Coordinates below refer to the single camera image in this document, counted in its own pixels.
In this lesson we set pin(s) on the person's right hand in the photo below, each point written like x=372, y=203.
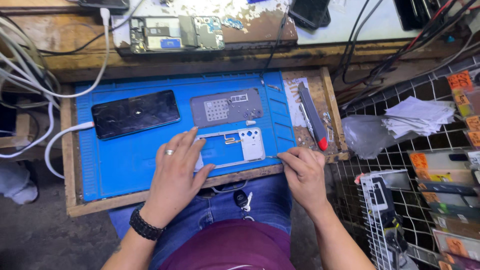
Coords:
x=305, y=180

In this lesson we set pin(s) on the person's left hand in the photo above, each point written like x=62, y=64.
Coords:
x=172, y=183

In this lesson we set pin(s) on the white phone frame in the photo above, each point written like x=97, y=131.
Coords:
x=252, y=148

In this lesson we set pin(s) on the blue jeans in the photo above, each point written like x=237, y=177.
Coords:
x=262, y=198

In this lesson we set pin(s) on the blue silicone repair mat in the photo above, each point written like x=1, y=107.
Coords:
x=127, y=165

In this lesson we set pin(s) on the black beaded wristband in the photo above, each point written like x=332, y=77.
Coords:
x=144, y=227

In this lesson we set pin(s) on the silver tweezers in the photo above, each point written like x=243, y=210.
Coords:
x=307, y=122

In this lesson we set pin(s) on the small metal parts heap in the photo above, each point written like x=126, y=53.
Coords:
x=328, y=125

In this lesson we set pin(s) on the grey utility knife red tip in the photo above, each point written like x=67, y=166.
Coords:
x=313, y=116

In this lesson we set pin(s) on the black car key with keys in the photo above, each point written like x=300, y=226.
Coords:
x=242, y=200

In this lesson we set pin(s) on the clear plastic bag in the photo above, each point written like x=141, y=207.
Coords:
x=363, y=135

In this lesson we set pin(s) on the black smartphone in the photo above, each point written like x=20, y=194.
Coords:
x=135, y=114

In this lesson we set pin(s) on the small white plastic part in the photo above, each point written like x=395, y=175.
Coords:
x=250, y=122

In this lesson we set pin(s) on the white paper sticker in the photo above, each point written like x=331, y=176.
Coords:
x=292, y=101

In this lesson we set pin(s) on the maroon shirt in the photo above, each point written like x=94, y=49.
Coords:
x=228, y=247

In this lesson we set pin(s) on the grey phone back plate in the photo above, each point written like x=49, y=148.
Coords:
x=225, y=108

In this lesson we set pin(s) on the wooden work tray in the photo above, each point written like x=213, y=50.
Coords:
x=69, y=168

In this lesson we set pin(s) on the stack of white papers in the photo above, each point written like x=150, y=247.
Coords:
x=420, y=116

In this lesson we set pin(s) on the opened phone with circuit board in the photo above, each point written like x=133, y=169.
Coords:
x=176, y=33

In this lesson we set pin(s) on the black phone with case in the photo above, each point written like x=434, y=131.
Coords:
x=309, y=13

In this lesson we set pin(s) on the dark flat phone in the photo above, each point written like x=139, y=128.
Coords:
x=105, y=3

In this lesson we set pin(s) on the black device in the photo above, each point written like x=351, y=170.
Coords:
x=414, y=13

